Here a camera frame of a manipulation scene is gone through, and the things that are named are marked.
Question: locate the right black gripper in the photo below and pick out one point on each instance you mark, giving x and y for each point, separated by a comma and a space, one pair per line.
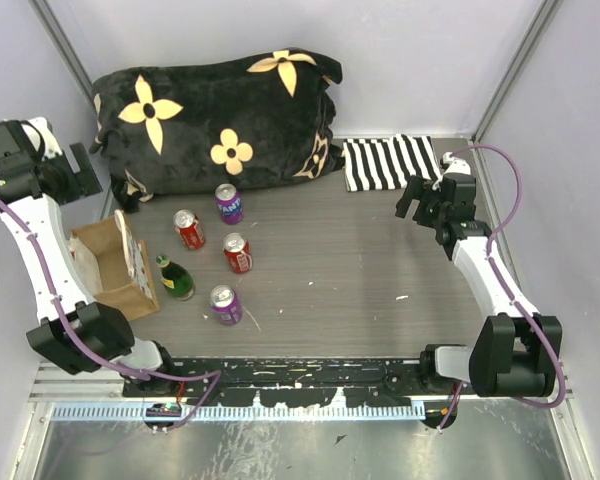
418, 187

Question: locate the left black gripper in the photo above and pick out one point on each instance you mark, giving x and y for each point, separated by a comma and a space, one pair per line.
85, 178

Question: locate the brown canvas tote bag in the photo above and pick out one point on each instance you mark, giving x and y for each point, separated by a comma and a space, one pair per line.
114, 267

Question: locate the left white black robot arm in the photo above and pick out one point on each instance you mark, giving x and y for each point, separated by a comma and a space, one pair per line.
76, 332

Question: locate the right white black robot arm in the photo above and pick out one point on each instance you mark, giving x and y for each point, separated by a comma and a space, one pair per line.
515, 354

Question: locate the black white striped cloth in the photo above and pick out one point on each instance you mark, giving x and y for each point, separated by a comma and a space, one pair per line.
388, 163

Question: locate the red cola can left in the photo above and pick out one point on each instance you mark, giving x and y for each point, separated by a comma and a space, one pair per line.
189, 228

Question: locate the red cola can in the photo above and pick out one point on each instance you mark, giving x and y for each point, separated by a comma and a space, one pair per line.
189, 228
237, 251

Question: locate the green glass bottle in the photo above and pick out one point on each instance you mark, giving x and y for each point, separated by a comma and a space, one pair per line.
177, 281

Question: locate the purple Fanta can rear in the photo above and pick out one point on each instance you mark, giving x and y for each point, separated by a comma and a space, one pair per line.
229, 203

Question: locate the black floral plush blanket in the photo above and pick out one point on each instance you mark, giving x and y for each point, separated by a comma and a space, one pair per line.
257, 122

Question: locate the red cola can middle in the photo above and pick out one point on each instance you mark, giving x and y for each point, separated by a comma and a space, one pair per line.
237, 251

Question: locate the purple soda can front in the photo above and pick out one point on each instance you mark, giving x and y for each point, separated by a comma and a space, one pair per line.
225, 304

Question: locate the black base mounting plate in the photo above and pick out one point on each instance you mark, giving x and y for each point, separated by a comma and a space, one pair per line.
305, 382

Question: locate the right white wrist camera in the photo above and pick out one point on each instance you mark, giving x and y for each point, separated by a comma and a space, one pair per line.
452, 164

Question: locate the left aluminium frame post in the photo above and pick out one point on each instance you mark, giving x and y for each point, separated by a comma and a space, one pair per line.
62, 43

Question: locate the aluminium frame post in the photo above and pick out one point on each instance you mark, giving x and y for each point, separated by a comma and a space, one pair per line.
62, 43
530, 40

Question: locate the right aluminium frame post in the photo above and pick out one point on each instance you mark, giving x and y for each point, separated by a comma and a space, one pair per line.
530, 40

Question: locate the slotted cable duct rail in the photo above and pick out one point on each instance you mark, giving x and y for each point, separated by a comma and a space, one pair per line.
151, 411

